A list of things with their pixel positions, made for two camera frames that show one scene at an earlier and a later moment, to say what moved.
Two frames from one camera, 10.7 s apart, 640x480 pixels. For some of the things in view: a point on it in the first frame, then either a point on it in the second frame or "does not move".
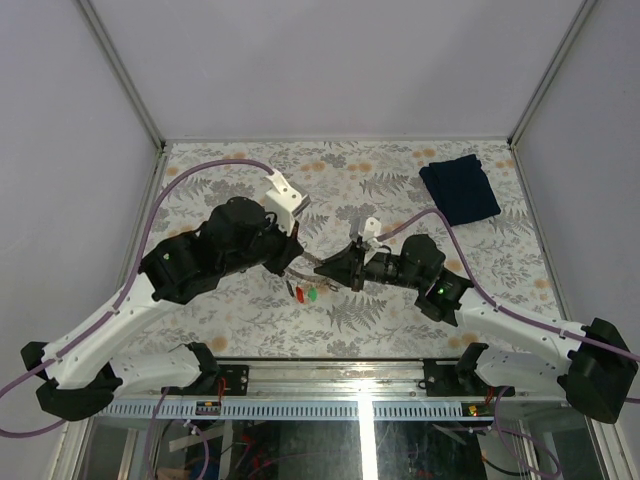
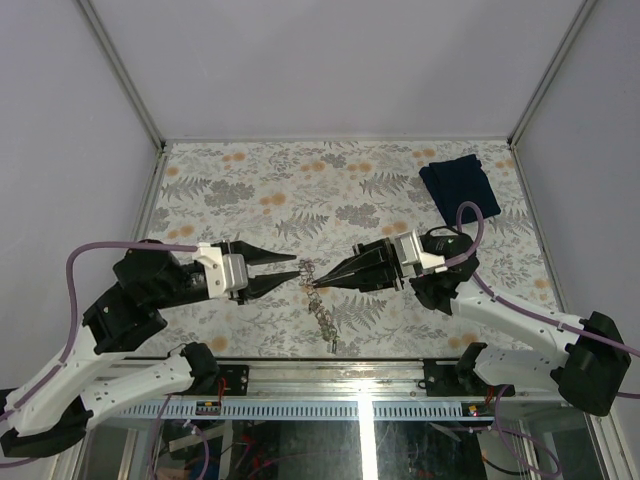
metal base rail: x=334 y=377 does not move
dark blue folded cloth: x=461 y=188 does not move
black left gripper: x=291 y=248 -> x=261 y=284
